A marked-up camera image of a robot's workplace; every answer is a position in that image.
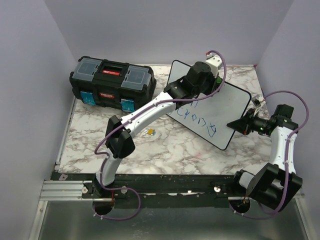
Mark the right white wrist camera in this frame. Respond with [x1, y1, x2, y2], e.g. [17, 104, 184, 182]
[251, 95, 266, 115]

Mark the black plastic toolbox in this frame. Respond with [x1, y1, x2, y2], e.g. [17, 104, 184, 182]
[69, 56, 157, 113]

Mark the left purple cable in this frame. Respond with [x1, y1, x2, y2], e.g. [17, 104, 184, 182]
[94, 50, 227, 221]

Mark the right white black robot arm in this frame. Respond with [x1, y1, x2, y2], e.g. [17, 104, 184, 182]
[226, 104, 303, 211]

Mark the green black whiteboard eraser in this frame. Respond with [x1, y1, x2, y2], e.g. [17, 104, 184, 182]
[216, 76, 222, 85]

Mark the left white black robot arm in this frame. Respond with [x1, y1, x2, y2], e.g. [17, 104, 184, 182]
[93, 57, 226, 198]

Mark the purple cable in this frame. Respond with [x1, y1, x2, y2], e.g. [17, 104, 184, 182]
[229, 90, 310, 220]
[94, 50, 227, 221]

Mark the yellow hex key set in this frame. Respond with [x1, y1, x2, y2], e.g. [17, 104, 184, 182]
[143, 128, 156, 136]

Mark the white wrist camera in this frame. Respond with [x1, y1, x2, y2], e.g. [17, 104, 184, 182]
[251, 95, 266, 115]
[205, 55, 223, 78]

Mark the aluminium extrusion frame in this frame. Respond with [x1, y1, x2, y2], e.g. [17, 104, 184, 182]
[30, 100, 311, 240]

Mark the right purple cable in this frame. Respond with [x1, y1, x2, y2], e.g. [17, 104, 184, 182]
[229, 90, 310, 220]

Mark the white dry-erase whiteboard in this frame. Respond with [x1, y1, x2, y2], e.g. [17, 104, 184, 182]
[164, 59, 252, 151]

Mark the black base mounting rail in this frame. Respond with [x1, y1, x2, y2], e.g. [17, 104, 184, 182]
[50, 171, 293, 208]

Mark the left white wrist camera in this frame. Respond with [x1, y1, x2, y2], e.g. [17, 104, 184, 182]
[205, 55, 223, 78]

